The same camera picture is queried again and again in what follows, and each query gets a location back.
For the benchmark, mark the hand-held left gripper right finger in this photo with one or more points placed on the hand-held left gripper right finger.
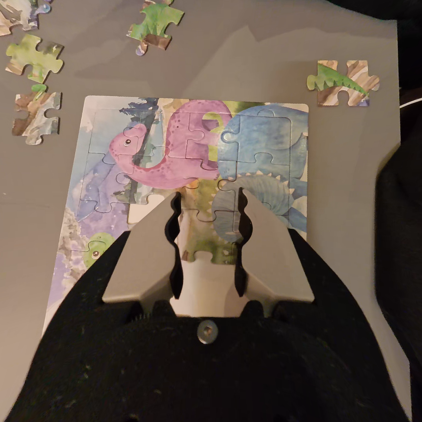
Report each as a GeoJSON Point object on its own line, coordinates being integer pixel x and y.
{"type": "Point", "coordinates": [277, 263]}

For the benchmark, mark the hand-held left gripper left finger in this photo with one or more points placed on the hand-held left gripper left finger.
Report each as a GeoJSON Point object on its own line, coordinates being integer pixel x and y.
{"type": "Point", "coordinates": [138, 263]}

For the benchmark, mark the blue triceratops head puzzle piece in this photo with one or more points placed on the blue triceratops head puzzle piece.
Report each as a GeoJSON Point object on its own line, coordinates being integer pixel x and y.
{"type": "Point", "coordinates": [224, 224]}

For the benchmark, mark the blue white puzzle piece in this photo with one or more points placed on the blue white puzzle piece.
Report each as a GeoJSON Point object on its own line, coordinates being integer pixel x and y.
{"type": "Point", "coordinates": [263, 188]}

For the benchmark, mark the pastel purple pink puzzle piece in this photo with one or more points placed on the pastel purple pink puzzle piece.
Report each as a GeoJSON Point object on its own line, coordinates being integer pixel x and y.
{"type": "Point", "coordinates": [102, 184]}

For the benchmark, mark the purple blue green puzzle piece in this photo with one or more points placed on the purple blue green puzzle piece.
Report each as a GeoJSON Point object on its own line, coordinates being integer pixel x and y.
{"type": "Point", "coordinates": [201, 148]}

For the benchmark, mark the pink dinosaur head puzzle piece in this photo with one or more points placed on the pink dinosaur head puzzle piece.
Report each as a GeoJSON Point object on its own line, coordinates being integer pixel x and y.
{"type": "Point", "coordinates": [108, 132]}

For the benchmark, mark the purple dinosaur body puzzle piece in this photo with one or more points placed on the purple dinosaur body puzzle piece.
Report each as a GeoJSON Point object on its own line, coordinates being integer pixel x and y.
{"type": "Point", "coordinates": [178, 132]}

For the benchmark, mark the dinosaur puzzle tray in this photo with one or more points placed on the dinosaur puzzle tray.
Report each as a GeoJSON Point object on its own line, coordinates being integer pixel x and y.
{"type": "Point", "coordinates": [296, 108]}

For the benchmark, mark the green tan puzzle piece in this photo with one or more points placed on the green tan puzzle piece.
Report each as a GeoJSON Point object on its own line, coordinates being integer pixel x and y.
{"type": "Point", "coordinates": [155, 26]}

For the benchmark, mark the blue dinosaur body puzzle piece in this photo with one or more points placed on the blue dinosaur body puzzle piece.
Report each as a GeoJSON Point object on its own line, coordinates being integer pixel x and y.
{"type": "Point", "coordinates": [263, 138]}

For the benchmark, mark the brown grey puzzle piece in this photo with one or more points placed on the brown grey puzzle piece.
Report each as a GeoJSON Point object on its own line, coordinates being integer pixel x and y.
{"type": "Point", "coordinates": [36, 115]}

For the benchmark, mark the green dinosaur brown puzzle piece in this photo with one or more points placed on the green dinosaur brown puzzle piece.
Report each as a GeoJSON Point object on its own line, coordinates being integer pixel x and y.
{"type": "Point", "coordinates": [343, 82]}

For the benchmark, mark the green yellow puzzle piece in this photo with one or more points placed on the green yellow puzzle piece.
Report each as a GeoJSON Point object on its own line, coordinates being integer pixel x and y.
{"type": "Point", "coordinates": [33, 56]}

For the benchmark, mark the peach purple puzzle piece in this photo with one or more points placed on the peach purple puzzle piece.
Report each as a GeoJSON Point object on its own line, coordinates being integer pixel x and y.
{"type": "Point", "coordinates": [16, 16]}

